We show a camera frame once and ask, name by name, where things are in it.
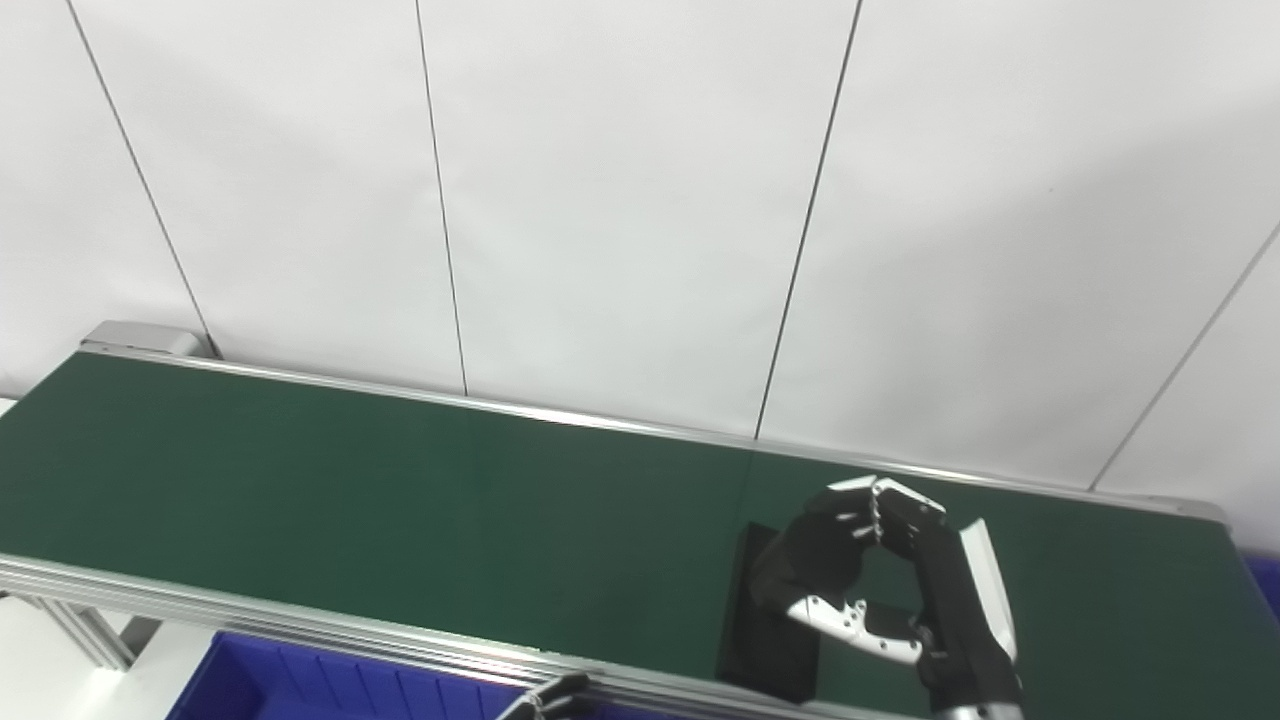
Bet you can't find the aluminium conveyor leg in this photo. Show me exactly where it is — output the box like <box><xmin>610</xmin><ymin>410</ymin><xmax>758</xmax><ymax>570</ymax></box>
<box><xmin>20</xmin><ymin>595</ymin><xmax>161</xmax><ymax>671</ymax></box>

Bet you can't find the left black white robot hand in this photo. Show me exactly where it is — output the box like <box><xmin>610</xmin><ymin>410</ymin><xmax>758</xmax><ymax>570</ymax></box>
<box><xmin>495</xmin><ymin>672</ymin><xmax>591</xmax><ymax>720</ymax></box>

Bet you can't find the green conveyor belt aluminium frame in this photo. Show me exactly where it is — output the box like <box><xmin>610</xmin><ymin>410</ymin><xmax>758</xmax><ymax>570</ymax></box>
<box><xmin>0</xmin><ymin>320</ymin><xmax>1280</xmax><ymax>720</ymax></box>

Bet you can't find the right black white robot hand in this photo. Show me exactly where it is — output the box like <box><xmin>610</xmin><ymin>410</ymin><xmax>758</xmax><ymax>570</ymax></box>
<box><xmin>748</xmin><ymin>475</ymin><xmax>1023</xmax><ymax>715</ymax></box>

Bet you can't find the black cylinder-on-block part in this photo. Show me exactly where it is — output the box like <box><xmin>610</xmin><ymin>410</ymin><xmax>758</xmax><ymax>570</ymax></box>
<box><xmin>716</xmin><ymin>520</ymin><xmax>926</xmax><ymax>704</ymax></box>

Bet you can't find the blue plastic bin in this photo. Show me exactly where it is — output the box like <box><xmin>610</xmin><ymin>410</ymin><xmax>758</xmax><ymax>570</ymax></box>
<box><xmin>165</xmin><ymin>630</ymin><xmax>701</xmax><ymax>720</ymax></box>
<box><xmin>1245</xmin><ymin>555</ymin><xmax>1280</xmax><ymax>621</ymax></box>

